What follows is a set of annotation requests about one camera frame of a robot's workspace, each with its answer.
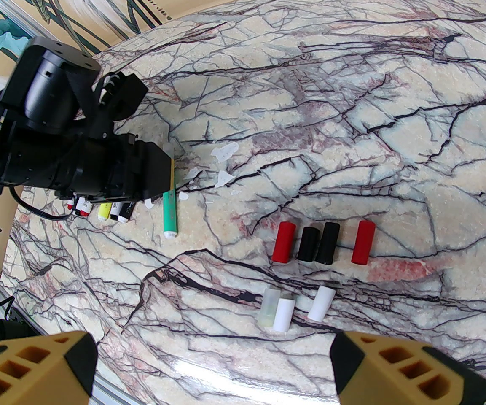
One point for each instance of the green marker pen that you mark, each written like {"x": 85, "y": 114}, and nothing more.
{"x": 169, "y": 215}

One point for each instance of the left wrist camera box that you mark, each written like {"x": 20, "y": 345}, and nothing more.
{"x": 127, "y": 97}

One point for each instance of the white pen cap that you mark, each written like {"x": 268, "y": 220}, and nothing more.
{"x": 284, "y": 315}
{"x": 322, "y": 304}

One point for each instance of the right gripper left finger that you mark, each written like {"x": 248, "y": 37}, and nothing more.
{"x": 28, "y": 373}

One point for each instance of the red pen cap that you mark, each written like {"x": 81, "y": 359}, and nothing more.
{"x": 363, "y": 243}
{"x": 284, "y": 243}

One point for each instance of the white torn sticker residue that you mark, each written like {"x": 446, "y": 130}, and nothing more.
{"x": 224, "y": 179}

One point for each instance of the black marker pen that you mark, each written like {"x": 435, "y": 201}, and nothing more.
{"x": 125, "y": 214}

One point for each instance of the clear pen cap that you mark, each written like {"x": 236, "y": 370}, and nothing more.
{"x": 267, "y": 308}

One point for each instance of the yellow highlighter pen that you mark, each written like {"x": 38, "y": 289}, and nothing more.
{"x": 104, "y": 212}

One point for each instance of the black pen cap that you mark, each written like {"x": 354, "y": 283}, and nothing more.
{"x": 308, "y": 245}
{"x": 328, "y": 243}

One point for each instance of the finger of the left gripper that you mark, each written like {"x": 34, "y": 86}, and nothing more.
{"x": 154, "y": 171}

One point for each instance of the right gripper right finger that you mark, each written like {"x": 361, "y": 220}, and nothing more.
{"x": 403, "y": 373}

